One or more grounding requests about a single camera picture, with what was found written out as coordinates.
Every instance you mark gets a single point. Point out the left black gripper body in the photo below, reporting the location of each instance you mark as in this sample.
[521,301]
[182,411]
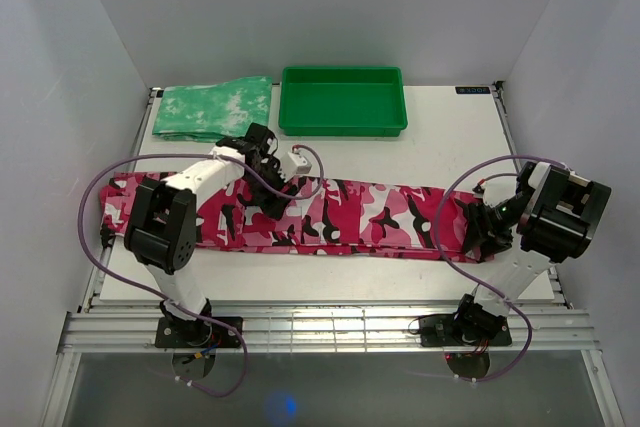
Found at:
[262,194]

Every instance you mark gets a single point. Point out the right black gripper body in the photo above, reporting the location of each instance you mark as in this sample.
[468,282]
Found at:
[499,219]

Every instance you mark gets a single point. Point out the pink camouflage trousers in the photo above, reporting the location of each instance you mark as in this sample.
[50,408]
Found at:
[344,217]

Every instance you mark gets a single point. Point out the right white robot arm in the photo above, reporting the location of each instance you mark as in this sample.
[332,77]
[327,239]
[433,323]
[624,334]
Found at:
[552,216]

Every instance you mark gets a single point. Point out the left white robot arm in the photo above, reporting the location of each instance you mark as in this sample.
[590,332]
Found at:
[162,229]

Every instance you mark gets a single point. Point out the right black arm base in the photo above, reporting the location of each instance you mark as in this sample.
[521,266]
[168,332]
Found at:
[437,330]

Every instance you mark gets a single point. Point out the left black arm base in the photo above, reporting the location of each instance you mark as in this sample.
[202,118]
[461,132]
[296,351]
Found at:
[182,334]

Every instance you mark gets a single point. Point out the folded green white trousers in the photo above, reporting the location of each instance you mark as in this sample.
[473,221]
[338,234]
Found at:
[206,113]

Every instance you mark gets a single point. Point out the green plastic tray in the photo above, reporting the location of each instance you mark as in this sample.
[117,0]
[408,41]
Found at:
[342,101]

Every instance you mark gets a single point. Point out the dark label sticker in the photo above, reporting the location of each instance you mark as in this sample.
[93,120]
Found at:
[472,90]

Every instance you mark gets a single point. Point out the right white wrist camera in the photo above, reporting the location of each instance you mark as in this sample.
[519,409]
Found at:
[489,190]

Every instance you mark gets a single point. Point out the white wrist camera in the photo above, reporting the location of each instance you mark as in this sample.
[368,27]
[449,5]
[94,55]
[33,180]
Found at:
[292,164]
[489,190]

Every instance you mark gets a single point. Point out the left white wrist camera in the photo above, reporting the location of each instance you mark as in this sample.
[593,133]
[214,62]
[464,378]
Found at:
[292,164]

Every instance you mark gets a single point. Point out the aluminium rail frame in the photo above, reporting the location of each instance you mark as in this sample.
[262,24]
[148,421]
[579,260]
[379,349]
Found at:
[312,313]

